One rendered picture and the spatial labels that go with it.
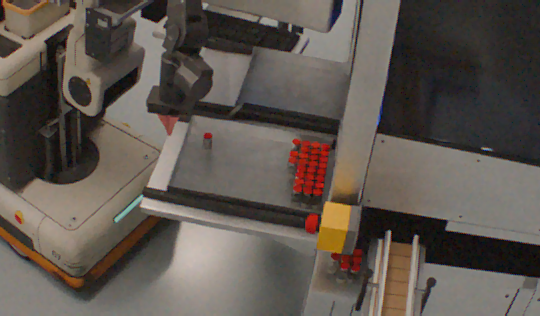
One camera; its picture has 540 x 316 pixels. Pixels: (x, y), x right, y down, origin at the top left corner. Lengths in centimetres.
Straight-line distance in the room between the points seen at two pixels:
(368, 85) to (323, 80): 75
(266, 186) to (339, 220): 32
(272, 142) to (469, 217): 57
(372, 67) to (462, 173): 30
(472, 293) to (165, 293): 126
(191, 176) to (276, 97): 38
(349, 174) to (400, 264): 23
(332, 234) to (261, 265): 131
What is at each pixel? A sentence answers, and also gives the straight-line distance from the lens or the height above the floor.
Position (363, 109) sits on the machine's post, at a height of 125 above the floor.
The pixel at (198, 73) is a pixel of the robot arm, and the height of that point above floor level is 123.
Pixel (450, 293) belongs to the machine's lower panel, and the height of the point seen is 79.
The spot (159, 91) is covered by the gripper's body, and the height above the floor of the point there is 113.
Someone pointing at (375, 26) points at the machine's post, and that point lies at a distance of 152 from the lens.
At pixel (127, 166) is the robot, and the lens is 292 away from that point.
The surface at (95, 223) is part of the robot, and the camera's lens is 273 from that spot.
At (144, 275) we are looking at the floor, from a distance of 294.
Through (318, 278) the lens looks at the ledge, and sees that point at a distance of 180.
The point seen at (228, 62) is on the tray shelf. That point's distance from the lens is 236.
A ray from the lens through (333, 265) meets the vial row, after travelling 179.
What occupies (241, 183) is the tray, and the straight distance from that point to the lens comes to 198.
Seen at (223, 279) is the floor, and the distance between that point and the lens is 294.
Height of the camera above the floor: 220
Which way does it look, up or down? 40 degrees down
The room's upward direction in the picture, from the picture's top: 8 degrees clockwise
